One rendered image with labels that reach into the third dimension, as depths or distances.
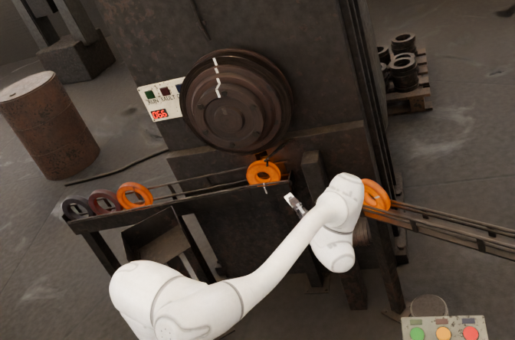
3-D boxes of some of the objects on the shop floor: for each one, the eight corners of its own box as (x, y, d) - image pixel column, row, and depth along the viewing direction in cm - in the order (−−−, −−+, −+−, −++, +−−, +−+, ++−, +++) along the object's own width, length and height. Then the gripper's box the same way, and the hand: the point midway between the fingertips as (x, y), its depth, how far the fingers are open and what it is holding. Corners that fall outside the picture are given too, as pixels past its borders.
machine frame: (244, 196, 335) (135, -59, 247) (402, 177, 299) (340, -130, 211) (217, 278, 277) (61, -17, 189) (409, 266, 241) (327, -106, 152)
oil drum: (65, 149, 508) (18, 76, 463) (111, 141, 488) (66, 63, 443) (33, 184, 460) (-23, 106, 415) (83, 177, 440) (29, 94, 395)
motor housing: (345, 291, 241) (319, 214, 214) (389, 289, 233) (369, 208, 207) (344, 313, 231) (316, 234, 204) (390, 312, 223) (369, 230, 196)
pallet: (279, 132, 394) (263, 86, 371) (295, 86, 457) (283, 44, 435) (432, 110, 350) (424, 56, 328) (427, 62, 414) (420, 14, 391)
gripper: (296, 220, 153) (271, 188, 174) (313, 247, 159) (287, 213, 180) (315, 207, 153) (288, 177, 174) (331, 234, 159) (303, 202, 181)
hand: (291, 200), depth 174 cm, fingers closed
